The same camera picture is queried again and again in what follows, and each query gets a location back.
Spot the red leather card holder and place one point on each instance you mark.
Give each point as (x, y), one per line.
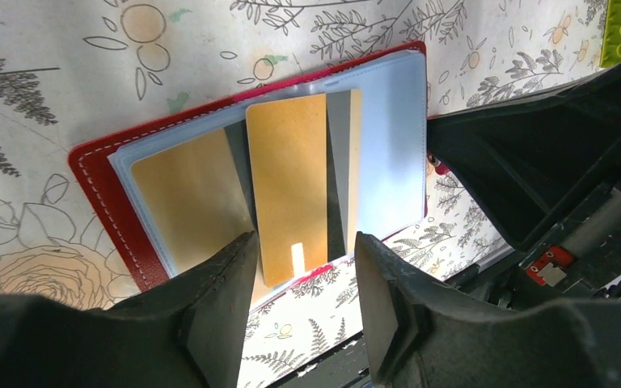
(393, 152)

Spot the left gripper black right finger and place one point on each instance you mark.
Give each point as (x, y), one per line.
(420, 332)

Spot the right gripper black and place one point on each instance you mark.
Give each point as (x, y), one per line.
(527, 162)

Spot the gold credit card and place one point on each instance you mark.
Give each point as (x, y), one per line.
(288, 155)
(198, 195)

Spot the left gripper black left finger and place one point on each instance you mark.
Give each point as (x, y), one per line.
(187, 332)

